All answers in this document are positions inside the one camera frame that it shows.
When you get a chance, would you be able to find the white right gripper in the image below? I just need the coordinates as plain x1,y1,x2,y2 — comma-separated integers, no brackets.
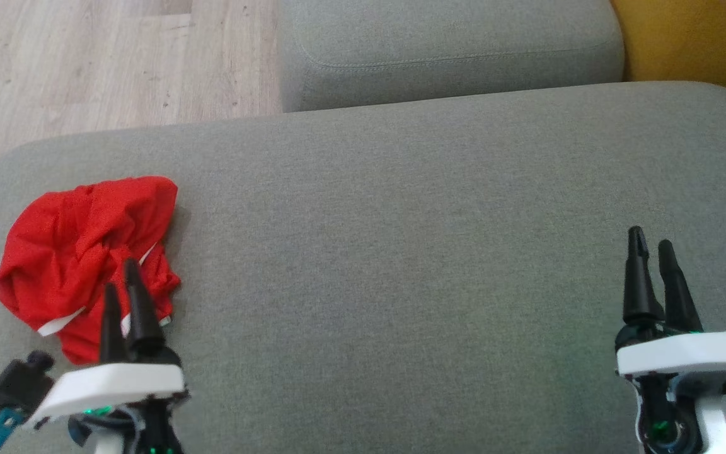
615,226,726,399

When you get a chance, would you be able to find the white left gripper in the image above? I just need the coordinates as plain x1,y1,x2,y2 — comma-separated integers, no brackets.
26,259,190,431

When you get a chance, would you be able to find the mustard yellow panel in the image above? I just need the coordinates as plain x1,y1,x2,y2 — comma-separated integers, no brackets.
609,0,726,114

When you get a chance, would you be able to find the grey sofa cushion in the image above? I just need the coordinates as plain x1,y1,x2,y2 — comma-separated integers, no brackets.
280,0,626,113

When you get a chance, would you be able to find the large grey sofa seat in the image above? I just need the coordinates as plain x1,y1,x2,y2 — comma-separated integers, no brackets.
0,81,726,454

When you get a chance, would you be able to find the red shorts white stripe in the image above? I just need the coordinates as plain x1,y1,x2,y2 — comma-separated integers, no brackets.
0,243,182,366

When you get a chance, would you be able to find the red white basketball jersey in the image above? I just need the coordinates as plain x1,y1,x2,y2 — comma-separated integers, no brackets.
7,177,180,297

